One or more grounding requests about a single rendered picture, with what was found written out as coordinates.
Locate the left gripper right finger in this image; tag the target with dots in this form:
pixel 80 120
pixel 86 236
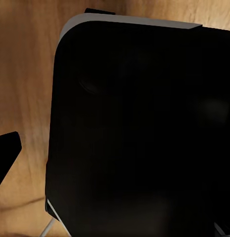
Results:
pixel 224 145

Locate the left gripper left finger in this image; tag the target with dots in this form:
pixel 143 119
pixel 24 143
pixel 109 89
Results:
pixel 10 147

